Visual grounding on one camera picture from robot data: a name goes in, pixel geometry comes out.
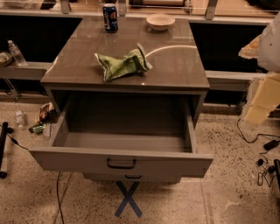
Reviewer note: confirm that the tan robot gripper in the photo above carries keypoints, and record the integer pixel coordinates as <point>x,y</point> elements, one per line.
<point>269,48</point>

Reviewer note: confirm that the grey top drawer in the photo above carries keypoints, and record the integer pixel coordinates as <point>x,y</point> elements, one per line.
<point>126,136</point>

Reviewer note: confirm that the grey drawer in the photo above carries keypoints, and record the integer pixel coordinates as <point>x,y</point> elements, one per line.
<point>137,178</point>
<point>126,136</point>

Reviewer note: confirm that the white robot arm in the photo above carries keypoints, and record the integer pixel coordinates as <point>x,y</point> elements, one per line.
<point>265,48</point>

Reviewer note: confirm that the grey drawer cabinet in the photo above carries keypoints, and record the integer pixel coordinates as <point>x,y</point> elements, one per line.
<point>177,71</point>

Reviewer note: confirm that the grey lower drawer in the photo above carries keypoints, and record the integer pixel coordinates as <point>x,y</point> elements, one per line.
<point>137,178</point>

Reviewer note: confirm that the white bowl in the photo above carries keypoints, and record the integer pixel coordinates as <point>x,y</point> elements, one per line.
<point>160,22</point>

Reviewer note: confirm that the black stand right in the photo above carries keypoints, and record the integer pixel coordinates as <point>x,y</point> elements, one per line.
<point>277,168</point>

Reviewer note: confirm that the black stand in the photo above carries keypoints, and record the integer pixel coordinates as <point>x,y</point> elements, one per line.
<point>6,132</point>
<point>277,168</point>

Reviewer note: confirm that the green chip bag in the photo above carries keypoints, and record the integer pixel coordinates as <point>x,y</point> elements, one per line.
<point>133,62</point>

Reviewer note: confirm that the blue soda can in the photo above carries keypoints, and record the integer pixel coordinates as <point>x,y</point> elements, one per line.
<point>110,17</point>

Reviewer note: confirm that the blue tape cross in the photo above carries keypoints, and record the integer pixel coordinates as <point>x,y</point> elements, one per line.
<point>128,199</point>

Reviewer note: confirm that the brown snack bag on floor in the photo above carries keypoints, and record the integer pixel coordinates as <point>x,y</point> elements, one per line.
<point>47,113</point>

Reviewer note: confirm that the clear bottle on ledge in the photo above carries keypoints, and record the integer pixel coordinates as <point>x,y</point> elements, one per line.
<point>16,53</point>

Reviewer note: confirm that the clear bottle on floor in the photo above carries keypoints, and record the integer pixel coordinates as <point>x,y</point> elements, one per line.
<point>20,119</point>

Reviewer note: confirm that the bowl on left ledge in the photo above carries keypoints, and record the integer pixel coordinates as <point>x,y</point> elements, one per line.
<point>5,59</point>

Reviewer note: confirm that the black stand left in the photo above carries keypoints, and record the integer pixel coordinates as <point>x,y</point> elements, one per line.
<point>6,132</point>

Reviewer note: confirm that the black power adapter with cable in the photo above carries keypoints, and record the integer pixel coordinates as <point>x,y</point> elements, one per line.
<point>268,173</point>

